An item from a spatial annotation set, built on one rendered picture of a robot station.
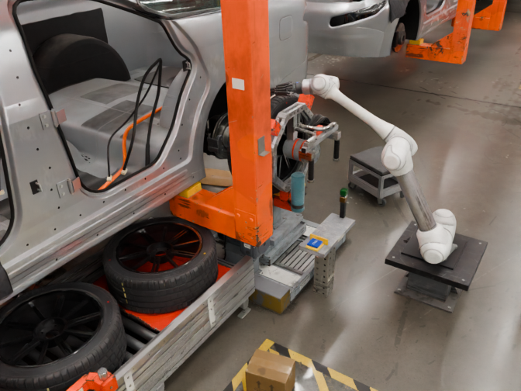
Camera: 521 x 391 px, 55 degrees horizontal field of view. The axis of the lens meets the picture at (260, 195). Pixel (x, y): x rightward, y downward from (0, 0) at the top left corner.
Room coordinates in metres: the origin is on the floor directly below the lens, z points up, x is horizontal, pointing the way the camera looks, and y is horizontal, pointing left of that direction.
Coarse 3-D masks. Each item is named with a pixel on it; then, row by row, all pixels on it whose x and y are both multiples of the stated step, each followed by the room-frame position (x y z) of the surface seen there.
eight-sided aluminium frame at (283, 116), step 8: (296, 104) 3.00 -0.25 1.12; (304, 104) 3.00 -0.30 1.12; (280, 112) 2.86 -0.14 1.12; (288, 112) 2.85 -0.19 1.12; (296, 112) 2.92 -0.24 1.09; (304, 112) 3.03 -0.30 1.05; (280, 120) 2.84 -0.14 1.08; (272, 136) 2.77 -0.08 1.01; (280, 136) 2.77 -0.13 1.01; (272, 144) 2.72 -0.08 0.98; (272, 152) 2.70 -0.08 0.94; (272, 160) 2.70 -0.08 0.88; (272, 168) 2.70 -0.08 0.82; (304, 168) 3.02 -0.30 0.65; (272, 176) 2.70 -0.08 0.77; (272, 184) 2.78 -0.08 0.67; (280, 184) 2.76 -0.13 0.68; (288, 184) 2.87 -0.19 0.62
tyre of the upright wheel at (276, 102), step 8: (280, 96) 2.98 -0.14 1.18; (288, 96) 3.01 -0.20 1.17; (296, 96) 3.10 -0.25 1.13; (272, 104) 2.90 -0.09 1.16; (280, 104) 2.92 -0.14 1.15; (288, 104) 3.01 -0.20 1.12; (272, 112) 2.85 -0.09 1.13; (304, 120) 3.17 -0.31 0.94; (304, 136) 3.18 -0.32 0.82; (296, 168) 3.09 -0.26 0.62; (288, 176) 3.01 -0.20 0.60; (272, 192) 2.84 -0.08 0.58
